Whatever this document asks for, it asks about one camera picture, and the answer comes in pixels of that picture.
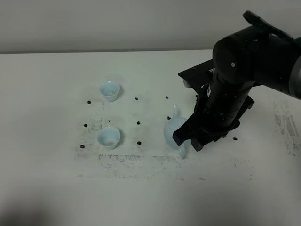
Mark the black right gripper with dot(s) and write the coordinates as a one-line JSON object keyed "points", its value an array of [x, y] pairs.
{"points": [[219, 106]]}

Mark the light blue porcelain teapot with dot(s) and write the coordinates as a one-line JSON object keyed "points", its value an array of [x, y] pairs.
{"points": [[170, 127]]}

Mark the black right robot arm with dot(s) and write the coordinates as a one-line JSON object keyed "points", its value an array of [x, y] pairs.
{"points": [[241, 61]]}

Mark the near light blue teacup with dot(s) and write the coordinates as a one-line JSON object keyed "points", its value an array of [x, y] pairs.
{"points": [[109, 137]]}

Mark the light blue teacup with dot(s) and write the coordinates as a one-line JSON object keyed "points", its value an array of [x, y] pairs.
{"points": [[110, 90], [109, 137]]}

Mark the far light blue teacup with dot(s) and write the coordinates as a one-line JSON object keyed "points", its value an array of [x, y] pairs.
{"points": [[110, 90]]}

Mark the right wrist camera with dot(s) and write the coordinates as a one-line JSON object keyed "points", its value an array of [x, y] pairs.
{"points": [[198, 76]]}

